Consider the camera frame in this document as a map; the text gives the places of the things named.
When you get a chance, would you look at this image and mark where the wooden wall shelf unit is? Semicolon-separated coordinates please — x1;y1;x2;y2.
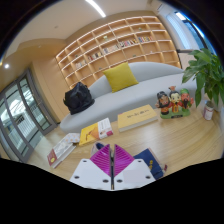
55;15;183;89

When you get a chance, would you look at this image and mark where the small patterned white pack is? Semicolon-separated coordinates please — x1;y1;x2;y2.
65;132;81;144

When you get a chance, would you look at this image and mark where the red and white book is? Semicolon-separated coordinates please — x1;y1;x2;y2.
46;133;81;169

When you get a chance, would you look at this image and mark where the long ceiling light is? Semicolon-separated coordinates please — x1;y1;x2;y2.
84;0;107;18

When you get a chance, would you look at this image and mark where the yellow cushion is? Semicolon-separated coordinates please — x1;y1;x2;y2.
102;62;140;94

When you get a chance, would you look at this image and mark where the three-figure colourful figurine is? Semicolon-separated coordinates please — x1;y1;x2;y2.
154;85;194;120

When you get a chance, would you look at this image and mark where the large yellow book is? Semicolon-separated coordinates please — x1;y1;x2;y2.
117;104;159;133

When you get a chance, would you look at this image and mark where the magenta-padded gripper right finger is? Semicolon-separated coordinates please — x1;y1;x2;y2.
113;143;157;192

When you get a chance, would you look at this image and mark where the grey curved sofa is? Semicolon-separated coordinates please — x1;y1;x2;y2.
59;61;198;134

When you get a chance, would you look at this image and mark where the glass door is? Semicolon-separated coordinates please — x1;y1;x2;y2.
0;69;59;164

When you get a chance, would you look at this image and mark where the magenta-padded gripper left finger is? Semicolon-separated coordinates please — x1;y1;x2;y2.
69;143;113;192

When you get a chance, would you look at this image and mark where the green potted plant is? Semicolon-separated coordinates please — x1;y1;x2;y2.
181;48;224;113

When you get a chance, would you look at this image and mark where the small white and red can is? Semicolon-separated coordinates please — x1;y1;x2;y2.
202;100;215;121

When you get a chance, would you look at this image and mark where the black bag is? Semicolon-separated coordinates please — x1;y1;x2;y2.
63;81;96;116

